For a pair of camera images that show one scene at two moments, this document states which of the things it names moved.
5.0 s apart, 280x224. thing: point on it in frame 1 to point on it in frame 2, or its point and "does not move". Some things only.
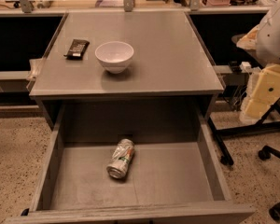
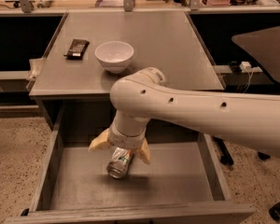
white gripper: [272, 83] to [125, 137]
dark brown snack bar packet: [77, 49] does not move
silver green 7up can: [120, 158] does not move
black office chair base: [276, 213] does not move
